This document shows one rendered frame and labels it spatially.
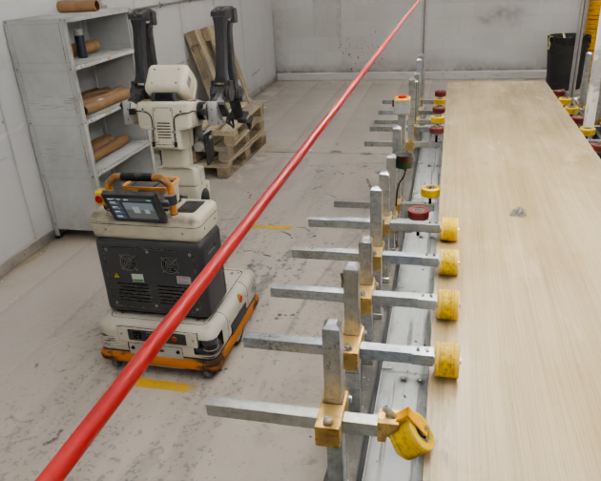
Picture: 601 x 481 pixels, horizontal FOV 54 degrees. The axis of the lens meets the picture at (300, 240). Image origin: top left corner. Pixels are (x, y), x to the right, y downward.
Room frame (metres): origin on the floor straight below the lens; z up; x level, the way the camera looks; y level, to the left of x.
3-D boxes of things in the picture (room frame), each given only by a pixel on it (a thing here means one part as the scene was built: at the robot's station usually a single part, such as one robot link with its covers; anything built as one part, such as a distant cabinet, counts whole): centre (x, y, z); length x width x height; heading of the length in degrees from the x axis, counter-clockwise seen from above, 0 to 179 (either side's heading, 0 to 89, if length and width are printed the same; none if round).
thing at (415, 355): (1.19, -0.09, 0.95); 0.50 x 0.04 x 0.04; 75
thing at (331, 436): (0.96, -0.05, 0.95); 0.14 x 0.06 x 0.05; 165
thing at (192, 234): (2.61, 0.66, 0.59); 0.55 x 0.34 x 0.83; 75
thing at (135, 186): (2.58, 0.67, 0.87); 0.23 x 0.15 x 0.11; 75
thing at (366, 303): (1.45, -0.17, 0.95); 0.14 x 0.06 x 0.05; 165
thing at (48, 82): (4.50, 1.52, 0.78); 0.90 x 0.45 x 1.55; 165
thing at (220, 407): (0.97, 0.04, 0.95); 0.36 x 0.03 x 0.03; 75
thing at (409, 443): (0.90, -0.20, 0.93); 0.09 x 0.08 x 0.09; 75
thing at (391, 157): (2.19, -0.37, 0.87); 0.04 x 0.04 x 0.48; 75
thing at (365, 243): (1.47, -0.18, 0.87); 0.04 x 0.04 x 0.48; 75
